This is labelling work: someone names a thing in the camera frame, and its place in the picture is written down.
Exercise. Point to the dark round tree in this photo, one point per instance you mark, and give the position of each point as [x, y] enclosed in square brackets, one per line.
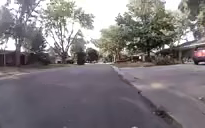
[92, 55]

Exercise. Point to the dark bush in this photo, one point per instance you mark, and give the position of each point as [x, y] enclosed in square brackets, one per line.
[81, 57]

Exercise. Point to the grey asphalt road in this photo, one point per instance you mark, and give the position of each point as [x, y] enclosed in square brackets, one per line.
[83, 96]

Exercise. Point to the large leafy tree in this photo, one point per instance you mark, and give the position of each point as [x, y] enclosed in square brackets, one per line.
[200, 16]
[146, 26]

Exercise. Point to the grass strip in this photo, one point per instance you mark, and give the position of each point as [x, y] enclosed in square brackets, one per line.
[43, 66]

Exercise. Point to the low bushes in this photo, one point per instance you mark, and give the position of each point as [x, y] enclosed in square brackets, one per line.
[164, 60]

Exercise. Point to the pale concrete driveway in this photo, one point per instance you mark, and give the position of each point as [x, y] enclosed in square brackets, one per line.
[180, 85]

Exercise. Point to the low house with dark roof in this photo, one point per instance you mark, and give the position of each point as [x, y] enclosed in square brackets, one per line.
[184, 50]

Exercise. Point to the tall tree with thin trunk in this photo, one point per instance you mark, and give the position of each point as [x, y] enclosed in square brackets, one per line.
[18, 46]

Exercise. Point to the low brown house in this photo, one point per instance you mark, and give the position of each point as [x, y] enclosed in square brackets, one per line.
[3, 58]

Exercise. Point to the red vehicle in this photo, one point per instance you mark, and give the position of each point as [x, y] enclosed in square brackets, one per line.
[203, 54]

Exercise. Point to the pale concrete pavement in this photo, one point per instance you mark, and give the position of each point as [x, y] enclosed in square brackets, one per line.
[0, 76]

